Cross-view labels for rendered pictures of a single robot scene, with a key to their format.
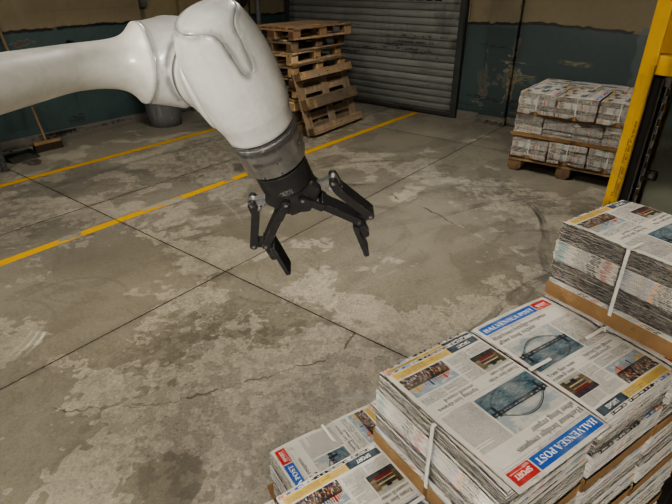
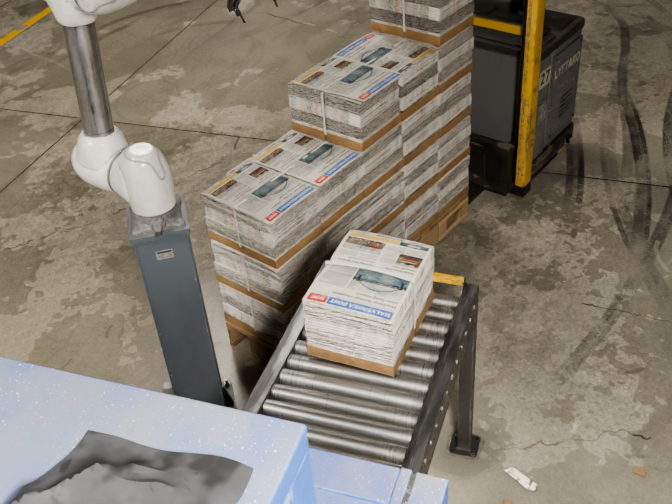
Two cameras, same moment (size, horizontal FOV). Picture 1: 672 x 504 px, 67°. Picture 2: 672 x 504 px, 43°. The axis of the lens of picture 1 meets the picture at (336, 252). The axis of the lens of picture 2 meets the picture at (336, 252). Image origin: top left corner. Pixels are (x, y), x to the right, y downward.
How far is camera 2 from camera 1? 2.50 m
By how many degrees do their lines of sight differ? 16
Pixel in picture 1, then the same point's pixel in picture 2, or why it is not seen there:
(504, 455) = (356, 93)
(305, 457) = not seen: hidden behind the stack
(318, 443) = not seen: hidden behind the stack
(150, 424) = (93, 236)
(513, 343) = (355, 56)
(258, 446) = (193, 225)
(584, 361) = (392, 55)
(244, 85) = not seen: outside the picture
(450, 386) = (326, 78)
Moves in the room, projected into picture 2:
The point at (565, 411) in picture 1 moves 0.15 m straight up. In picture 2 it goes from (382, 74) to (381, 40)
